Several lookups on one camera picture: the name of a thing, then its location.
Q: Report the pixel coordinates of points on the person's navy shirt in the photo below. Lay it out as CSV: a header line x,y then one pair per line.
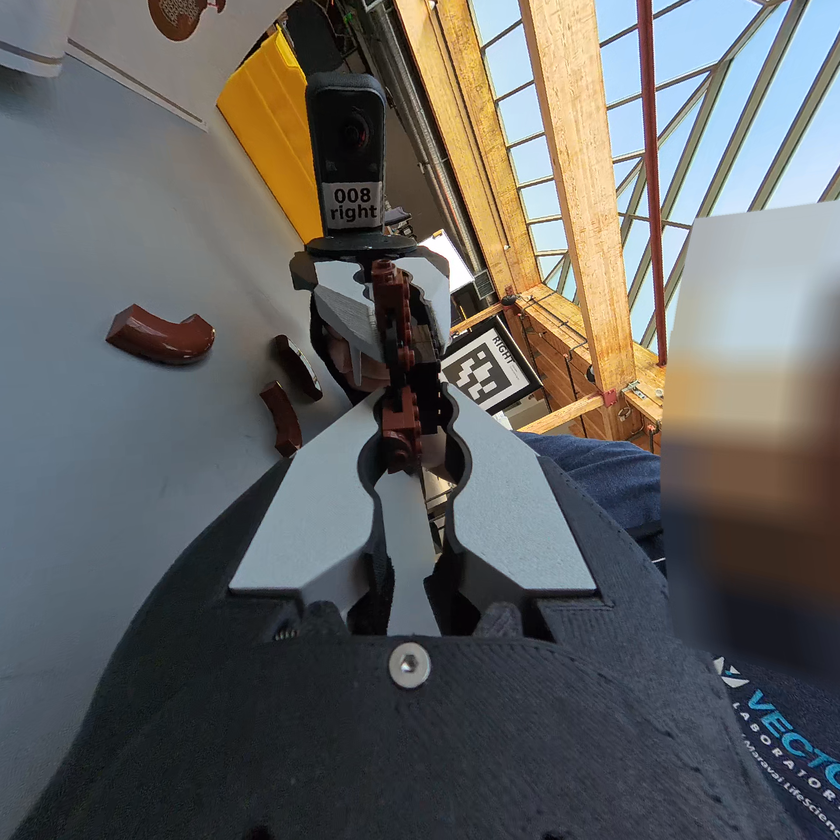
x,y
590,466

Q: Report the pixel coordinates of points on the white instruction booklet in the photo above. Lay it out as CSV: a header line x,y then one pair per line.
x,y
118,59

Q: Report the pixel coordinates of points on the brown and black brick assembly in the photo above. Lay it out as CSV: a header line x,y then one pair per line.
x,y
397,420

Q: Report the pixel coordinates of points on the yellow plastic bin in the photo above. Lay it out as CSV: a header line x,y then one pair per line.
x,y
269,131

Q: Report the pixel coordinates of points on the metal ventilation duct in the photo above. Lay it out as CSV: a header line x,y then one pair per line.
x,y
420,131

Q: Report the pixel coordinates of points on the grey desk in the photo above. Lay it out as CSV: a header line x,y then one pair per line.
x,y
98,459

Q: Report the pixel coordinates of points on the brown curved brick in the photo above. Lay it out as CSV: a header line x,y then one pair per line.
x,y
298,367
282,420
164,338

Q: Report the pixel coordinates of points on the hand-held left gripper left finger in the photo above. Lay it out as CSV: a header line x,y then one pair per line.
x,y
308,518

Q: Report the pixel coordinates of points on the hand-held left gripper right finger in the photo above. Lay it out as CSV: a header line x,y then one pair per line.
x,y
518,518

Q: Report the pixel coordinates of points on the person's right hand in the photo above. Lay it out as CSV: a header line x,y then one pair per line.
x,y
367,377

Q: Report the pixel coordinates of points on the red metal pipe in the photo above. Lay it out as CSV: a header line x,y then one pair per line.
x,y
649,164

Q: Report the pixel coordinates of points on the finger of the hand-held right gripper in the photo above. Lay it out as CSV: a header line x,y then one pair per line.
x,y
434,292
341,308

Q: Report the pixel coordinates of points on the white display panel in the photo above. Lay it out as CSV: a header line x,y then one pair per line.
x,y
460,262

